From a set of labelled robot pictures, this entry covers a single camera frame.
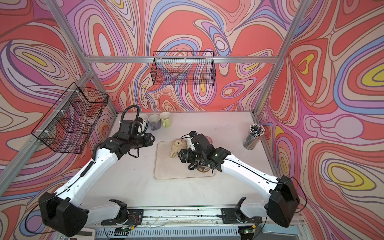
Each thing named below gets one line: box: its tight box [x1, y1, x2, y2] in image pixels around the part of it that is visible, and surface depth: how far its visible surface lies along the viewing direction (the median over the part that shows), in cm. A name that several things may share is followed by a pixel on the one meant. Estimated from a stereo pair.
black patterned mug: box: [188, 161, 211, 173], surface depth 87 cm
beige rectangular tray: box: [154, 141, 216, 180], surface depth 92 cm
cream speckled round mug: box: [170, 139, 188, 159], surface depth 93 cm
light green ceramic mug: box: [160, 111, 172, 128], surface depth 107 cm
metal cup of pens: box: [242, 123, 266, 150], surface depth 90 cm
